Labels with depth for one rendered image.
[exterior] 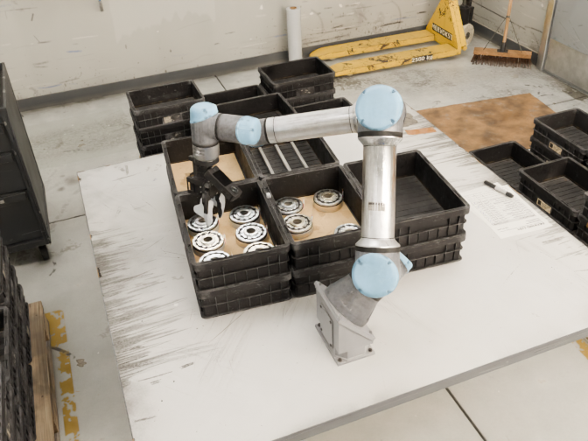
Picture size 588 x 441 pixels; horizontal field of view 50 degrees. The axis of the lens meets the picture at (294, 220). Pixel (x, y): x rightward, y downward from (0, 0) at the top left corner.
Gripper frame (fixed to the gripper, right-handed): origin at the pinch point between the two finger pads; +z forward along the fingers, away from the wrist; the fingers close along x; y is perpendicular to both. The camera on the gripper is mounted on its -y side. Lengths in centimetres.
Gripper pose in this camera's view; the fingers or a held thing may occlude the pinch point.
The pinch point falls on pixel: (216, 219)
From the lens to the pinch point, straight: 192.0
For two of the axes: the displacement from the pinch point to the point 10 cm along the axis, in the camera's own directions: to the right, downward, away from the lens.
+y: -8.7, -2.5, 4.1
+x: -4.9, 4.4, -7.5
